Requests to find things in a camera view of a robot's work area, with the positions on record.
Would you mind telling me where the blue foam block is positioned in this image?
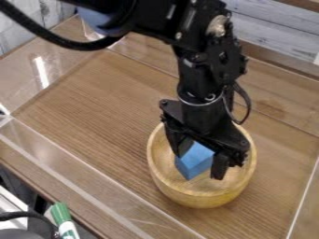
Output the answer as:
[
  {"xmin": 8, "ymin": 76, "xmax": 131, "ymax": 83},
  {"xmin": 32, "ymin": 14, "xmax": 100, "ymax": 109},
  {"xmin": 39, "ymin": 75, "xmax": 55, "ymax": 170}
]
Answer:
[{"xmin": 175, "ymin": 142, "xmax": 216, "ymax": 180}]

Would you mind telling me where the clear acrylic tray wall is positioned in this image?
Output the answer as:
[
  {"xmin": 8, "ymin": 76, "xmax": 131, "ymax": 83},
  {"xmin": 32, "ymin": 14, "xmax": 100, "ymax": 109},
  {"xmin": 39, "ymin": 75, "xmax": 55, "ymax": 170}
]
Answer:
[{"xmin": 0, "ymin": 116, "xmax": 204, "ymax": 239}]

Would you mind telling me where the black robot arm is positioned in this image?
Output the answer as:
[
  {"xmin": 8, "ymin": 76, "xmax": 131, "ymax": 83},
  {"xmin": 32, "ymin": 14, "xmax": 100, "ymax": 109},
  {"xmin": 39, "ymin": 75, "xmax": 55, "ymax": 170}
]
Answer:
[{"xmin": 0, "ymin": 0, "xmax": 251, "ymax": 180}]

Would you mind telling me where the brown wooden bowl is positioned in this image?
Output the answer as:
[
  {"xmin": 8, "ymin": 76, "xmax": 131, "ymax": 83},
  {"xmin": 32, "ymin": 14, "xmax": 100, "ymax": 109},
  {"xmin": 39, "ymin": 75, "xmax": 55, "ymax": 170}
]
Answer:
[{"xmin": 147, "ymin": 123, "xmax": 256, "ymax": 208}]

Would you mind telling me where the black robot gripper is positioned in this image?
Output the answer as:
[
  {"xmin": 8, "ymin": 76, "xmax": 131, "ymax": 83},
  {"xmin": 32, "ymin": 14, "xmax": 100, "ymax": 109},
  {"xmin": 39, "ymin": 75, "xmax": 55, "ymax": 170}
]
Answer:
[{"xmin": 159, "ymin": 98, "xmax": 251, "ymax": 180}]

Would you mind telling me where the black cable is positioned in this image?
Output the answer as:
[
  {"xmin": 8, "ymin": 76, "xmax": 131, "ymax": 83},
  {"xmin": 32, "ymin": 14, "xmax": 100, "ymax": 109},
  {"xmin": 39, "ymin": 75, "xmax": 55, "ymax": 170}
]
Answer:
[{"xmin": 0, "ymin": 211, "xmax": 58, "ymax": 232}]

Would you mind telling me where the green and white marker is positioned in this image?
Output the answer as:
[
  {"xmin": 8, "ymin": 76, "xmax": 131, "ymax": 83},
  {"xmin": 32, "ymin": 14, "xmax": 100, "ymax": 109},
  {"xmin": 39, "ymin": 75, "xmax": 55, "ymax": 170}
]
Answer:
[{"xmin": 50, "ymin": 202, "xmax": 82, "ymax": 239}]

